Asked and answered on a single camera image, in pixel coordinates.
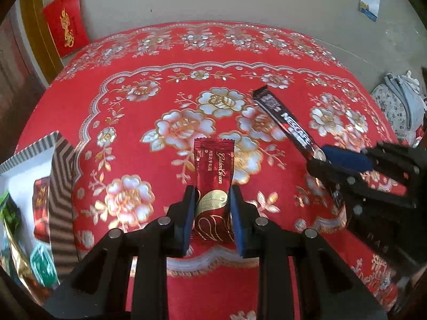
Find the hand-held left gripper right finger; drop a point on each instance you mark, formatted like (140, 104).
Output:
(238, 220)

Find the red flower print packet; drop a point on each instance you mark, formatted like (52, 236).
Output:
(41, 206)

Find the red poster with gold print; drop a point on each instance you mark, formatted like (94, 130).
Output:
(65, 23)

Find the red floral tablecloth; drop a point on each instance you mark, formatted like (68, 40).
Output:
(166, 73)

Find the floral bedding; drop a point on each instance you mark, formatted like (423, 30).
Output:
(390, 106)

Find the striped cardboard box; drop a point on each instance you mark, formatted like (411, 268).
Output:
(61, 186)

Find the small red candy packet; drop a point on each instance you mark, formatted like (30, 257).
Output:
(213, 173)

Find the wooden door frame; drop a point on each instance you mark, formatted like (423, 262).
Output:
(36, 33)

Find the gold foil bag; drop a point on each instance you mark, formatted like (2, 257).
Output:
(18, 256)

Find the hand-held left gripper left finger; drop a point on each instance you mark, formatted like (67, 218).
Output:
(186, 220)

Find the dark coffee stick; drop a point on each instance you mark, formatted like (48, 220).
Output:
(287, 123)

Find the bright green candy packet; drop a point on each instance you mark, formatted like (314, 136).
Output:
(10, 213)

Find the green lidded jelly cup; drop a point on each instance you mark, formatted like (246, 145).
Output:
(43, 263)

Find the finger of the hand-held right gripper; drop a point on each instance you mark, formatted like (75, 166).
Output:
(347, 160)
(330, 175)

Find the grey clothing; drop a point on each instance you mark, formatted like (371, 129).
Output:
(405, 90)

